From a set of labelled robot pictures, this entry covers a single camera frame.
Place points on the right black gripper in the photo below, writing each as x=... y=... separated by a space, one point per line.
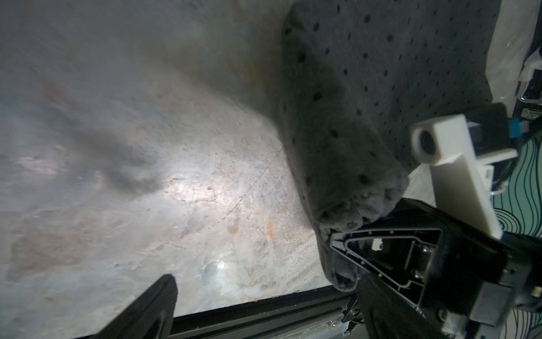
x=445 y=265

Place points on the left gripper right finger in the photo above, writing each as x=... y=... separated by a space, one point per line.
x=387 y=315

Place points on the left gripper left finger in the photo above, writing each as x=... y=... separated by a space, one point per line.
x=149 y=316

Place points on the grey dotted skirt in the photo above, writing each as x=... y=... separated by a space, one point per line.
x=356 y=75

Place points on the black hard case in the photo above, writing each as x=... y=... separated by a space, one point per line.
x=529 y=88

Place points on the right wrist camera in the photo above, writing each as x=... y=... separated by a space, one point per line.
x=461 y=151

